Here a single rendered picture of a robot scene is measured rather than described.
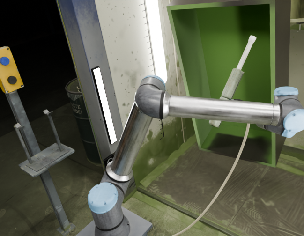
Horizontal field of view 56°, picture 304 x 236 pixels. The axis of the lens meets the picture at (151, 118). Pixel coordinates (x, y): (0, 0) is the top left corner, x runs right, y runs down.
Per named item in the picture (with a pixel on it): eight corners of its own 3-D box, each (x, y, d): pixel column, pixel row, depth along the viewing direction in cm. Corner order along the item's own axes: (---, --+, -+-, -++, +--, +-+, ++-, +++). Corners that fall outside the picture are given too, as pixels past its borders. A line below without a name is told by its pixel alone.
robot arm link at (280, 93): (303, 94, 112) (300, 121, 118) (295, 83, 122) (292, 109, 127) (277, 95, 114) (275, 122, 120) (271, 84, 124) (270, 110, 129)
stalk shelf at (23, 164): (56, 143, 217) (56, 142, 216) (74, 152, 203) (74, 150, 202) (18, 166, 197) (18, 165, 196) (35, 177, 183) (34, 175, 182)
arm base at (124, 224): (112, 252, 142) (107, 239, 137) (87, 235, 154) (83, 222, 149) (137, 226, 154) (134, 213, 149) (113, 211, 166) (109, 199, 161)
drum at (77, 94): (79, 150, 351) (58, 82, 310) (121, 132, 374) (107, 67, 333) (96, 173, 305) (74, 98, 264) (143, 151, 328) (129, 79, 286)
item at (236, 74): (236, 135, 158) (212, 125, 143) (230, 132, 162) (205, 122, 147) (275, 52, 154) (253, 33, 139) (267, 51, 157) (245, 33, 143)
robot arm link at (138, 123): (93, 196, 157) (136, 78, 119) (103, 175, 172) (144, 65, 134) (120, 207, 158) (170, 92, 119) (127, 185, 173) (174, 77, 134)
